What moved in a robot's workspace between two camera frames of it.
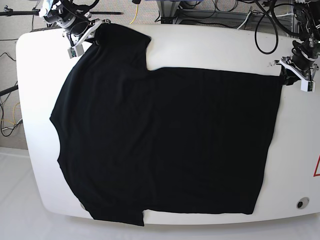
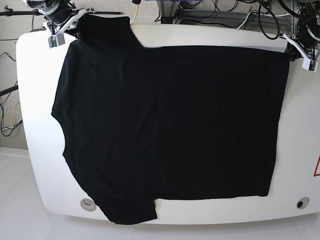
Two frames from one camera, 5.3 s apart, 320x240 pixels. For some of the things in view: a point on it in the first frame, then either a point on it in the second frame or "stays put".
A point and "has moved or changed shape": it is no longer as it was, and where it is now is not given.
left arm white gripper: x=294 y=73 → x=295 y=51
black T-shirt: x=133 y=139 has moved or changed shape
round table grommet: x=302 y=203 stays put
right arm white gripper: x=97 y=39 → x=79 y=33
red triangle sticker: x=317 y=165 stays put
